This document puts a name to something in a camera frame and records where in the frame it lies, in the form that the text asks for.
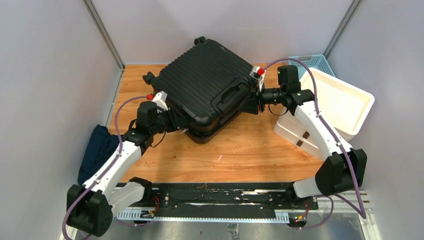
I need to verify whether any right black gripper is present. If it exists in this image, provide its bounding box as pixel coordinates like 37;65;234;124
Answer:
238;80;286;115

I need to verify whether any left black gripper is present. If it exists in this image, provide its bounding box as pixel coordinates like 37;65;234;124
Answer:
149;105;189;135

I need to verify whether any black ribbed hard-shell suitcase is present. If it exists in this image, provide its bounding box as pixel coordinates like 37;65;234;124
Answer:
142;36;258;144

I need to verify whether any light blue plastic basket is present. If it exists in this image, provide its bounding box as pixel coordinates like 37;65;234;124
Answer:
287;54;335;79

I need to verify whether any white three-drawer storage unit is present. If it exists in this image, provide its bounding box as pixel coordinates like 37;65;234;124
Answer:
273;67;375;159

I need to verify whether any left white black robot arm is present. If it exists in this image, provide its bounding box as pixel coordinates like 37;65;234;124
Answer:
62;92;184;240

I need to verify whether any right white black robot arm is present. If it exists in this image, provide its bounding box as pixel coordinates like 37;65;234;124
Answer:
249;65;367;209

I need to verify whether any dark blue cloth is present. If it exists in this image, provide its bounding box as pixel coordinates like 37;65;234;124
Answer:
77;124;119;185

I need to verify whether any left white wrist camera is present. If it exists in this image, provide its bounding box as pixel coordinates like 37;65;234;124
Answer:
152;91;169;112

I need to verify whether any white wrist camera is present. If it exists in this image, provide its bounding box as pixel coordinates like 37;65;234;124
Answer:
152;91;169;112
249;65;266;93

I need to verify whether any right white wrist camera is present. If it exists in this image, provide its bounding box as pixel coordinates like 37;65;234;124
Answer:
249;65;266;93

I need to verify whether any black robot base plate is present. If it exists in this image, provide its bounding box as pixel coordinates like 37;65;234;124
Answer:
117;182;318;223

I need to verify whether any left aluminium frame post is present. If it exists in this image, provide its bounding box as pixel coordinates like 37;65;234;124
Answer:
82;0;125;73

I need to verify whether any aluminium frame post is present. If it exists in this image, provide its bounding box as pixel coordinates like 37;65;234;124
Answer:
323;0;363;59
82;0;125;73

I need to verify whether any right aluminium frame post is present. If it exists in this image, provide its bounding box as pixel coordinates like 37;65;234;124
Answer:
323;0;363;59

